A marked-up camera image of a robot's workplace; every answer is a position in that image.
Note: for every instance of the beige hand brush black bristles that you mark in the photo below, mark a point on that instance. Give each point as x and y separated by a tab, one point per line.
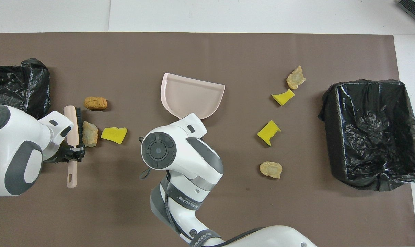
70	130

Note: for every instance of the beige foam scrap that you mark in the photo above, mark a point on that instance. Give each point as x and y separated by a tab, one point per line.
271	169
296	79
90	134

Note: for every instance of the black bag lined bin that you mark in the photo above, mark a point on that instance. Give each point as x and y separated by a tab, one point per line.
8	85
358	103

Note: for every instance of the yellow sponge piece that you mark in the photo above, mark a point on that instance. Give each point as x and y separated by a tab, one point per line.
114	134
268	133
283	98

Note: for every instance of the brown bread-like trash piece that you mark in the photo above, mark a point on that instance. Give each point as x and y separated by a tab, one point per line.
95	103

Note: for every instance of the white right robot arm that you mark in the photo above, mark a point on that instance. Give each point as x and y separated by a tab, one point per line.
180	144

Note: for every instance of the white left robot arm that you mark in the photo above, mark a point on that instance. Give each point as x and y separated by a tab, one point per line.
15	154

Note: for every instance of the beige plastic dustpan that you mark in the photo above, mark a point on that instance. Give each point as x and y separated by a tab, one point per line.
193	96

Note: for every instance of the brown paper table mat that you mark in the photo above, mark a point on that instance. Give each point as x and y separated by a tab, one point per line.
207	51

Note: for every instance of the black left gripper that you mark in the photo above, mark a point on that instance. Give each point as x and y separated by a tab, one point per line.
63	154

